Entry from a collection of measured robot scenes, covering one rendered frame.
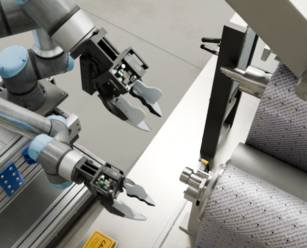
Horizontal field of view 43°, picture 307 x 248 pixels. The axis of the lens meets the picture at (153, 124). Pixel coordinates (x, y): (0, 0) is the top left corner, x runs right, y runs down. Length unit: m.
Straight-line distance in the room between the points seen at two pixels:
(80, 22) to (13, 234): 1.46
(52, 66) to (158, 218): 0.65
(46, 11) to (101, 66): 0.13
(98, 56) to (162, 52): 2.17
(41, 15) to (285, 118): 0.52
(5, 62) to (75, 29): 0.76
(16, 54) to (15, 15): 0.65
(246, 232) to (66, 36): 0.50
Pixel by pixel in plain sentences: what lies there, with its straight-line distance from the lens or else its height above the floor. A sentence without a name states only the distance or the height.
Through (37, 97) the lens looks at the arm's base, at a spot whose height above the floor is 0.87.
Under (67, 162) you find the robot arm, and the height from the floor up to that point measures 1.15.
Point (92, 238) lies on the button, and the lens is 1.15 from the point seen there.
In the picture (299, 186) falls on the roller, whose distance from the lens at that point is 0.91.
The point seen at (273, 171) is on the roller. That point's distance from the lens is 0.91.
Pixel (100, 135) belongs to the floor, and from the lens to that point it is 2.42.
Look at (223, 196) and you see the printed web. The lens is 0.78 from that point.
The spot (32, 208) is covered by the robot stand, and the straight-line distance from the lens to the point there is 2.03.
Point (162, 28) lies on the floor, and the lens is 3.04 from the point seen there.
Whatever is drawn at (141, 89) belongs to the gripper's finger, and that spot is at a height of 1.42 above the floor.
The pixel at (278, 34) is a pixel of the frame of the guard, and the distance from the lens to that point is 0.23.
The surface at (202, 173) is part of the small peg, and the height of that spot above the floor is 1.27.
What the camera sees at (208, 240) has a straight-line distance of 0.92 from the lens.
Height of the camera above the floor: 2.00
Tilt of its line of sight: 55 degrees down
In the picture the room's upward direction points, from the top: straight up
